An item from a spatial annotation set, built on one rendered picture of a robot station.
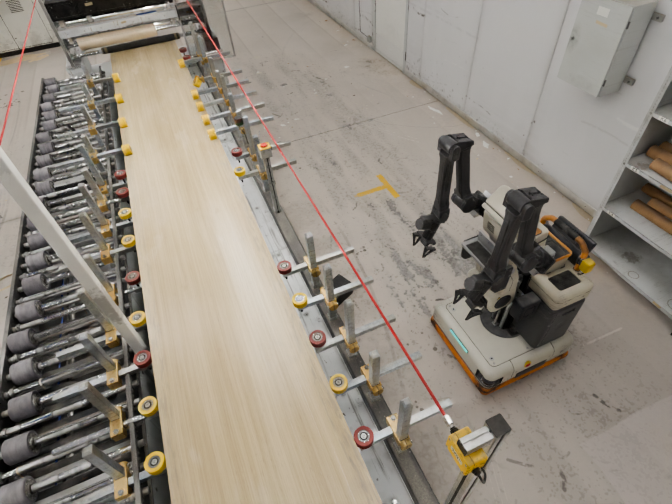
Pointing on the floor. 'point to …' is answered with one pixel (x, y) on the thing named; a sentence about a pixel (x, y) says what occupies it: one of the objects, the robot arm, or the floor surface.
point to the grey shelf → (634, 223)
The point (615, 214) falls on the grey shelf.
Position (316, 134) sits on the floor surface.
